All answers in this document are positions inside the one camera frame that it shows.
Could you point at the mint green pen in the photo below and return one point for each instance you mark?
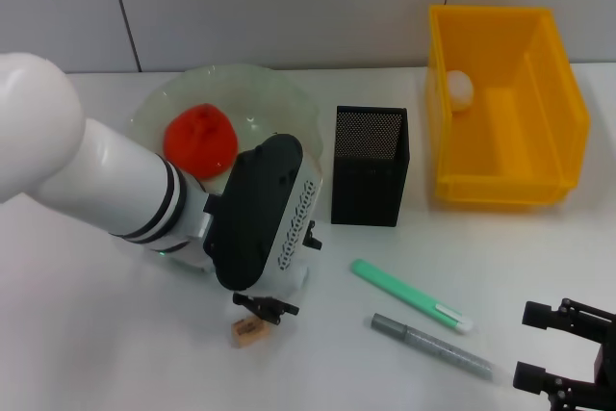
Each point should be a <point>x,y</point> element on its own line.
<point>404,293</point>

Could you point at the orange fruit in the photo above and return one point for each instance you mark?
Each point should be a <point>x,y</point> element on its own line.
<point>199,139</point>

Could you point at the green glass fruit plate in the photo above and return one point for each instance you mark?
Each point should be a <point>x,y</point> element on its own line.
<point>269,103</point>

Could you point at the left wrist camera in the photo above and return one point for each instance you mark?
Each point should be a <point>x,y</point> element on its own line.
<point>255,209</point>

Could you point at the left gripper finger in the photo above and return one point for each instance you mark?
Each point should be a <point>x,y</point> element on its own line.
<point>262,307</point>
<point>312,235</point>

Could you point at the yellow plastic bin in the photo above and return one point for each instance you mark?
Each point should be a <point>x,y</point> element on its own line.
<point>505,151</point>

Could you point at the white paper ball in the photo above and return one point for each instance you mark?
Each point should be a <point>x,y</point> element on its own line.
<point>459,91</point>

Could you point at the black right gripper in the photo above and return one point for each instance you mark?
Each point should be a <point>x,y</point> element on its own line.
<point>607,372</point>

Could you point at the small beige eraser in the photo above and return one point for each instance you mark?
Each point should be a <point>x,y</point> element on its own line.
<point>250,332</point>

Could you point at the black mesh pen holder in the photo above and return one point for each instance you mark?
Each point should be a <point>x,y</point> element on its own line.
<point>368,189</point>

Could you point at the silver marker pen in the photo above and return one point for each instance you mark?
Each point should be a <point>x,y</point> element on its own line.
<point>433,343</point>

